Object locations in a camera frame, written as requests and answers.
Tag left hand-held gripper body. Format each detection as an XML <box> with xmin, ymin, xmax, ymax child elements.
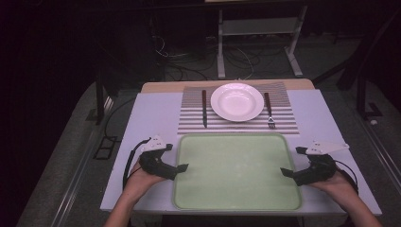
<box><xmin>138</xmin><ymin>134</ymin><xmax>179</xmax><ymax>182</ymax></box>

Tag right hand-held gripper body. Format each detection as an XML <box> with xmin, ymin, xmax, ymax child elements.
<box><xmin>292</xmin><ymin>140</ymin><xmax>350</xmax><ymax>187</ymax></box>

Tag green tray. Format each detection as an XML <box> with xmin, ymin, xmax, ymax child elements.
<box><xmin>172</xmin><ymin>132</ymin><xmax>304</xmax><ymax>212</ymax></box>

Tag person's left hand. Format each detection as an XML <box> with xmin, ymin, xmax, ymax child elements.
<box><xmin>125</xmin><ymin>161</ymin><xmax>166</xmax><ymax>199</ymax></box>

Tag person's right hand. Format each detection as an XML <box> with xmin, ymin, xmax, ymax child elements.
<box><xmin>309</xmin><ymin>171</ymin><xmax>359</xmax><ymax>206</ymax></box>

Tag striped placemat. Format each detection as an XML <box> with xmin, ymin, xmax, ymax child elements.
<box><xmin>177</xmin><ymin>81</ymin><xmax>301</xmax><ymax>136</ymax></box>

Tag white plate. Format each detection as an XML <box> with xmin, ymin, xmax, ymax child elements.
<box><xmin>210</xmin><ymin>82</ymin><xmax>265</xmax><ymax>123</ymax></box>

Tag black metal stand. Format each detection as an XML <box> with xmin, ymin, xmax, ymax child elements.
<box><xmin>94</xmin><ymin>60</ymin><xmax>122</xmax><ymax>126</ymax></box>
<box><xmin>355</xmin><ymin>70</ymin><xmax>384</xmax><ymax>120</ymax></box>

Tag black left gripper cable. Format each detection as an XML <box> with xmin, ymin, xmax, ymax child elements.
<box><xmin>122</xmin><ymin>137</ymin><xmax>152</xmax><ymax>191</ymax></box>

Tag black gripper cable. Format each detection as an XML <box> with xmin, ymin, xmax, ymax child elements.
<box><xmin>122</xmin><ymin>137</ymin><xmax>152</xmax><ymax>191</ymax></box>
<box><xmin>334</xmin><ymin>159</ymin><xmax>360</xmax><ymax>195</ymax></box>

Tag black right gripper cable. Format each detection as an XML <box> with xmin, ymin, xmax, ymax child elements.
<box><xmin>334</xmin><ymin>159</ymin><xmax>360</xmax><ymax>195</ymax></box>

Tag brown-handled knife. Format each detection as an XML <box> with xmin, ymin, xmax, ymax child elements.
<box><xmin>201</xmin><ymin>89</ymin><xmax>209</xmax><ymax>129</ymax></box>

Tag brown-handled fork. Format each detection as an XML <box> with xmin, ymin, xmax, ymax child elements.
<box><xmin>263</xmin><ymin>92</ymin><xmax>277</xmax><ymax>131</ymax></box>

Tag black floor bracket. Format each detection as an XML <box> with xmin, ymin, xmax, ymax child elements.
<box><xmin>93</xmin><ymin>135</ymin><xmax>120</xmax><ymax>161</ymax></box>

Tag black floor cable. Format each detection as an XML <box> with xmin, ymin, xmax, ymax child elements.
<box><xmin>103</xmin><ymin>96</ymin><xmax>137</xmax><ymax>140</ymax></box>

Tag metal floor rail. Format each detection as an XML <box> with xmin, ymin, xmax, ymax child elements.
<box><xmin>354</xmin><ymin>108</ymin><xmax>401</xmax><ymax>190</ymax></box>
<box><xmin>49</xmin><ymin>94</ymin><xmax>115</xmax><ymax>227</ymax></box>

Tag tangle of floor cables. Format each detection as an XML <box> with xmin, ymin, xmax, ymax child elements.
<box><xmin>153</xmin><ymin>34</ymin><xmax>256</xmax><ymax>81</ymax></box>

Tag grey metal table frame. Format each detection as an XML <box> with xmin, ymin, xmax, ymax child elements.
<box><xmin>217</xmin><ymin>5</ymin><xmax>308</xmax><ymax>80</ymax></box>

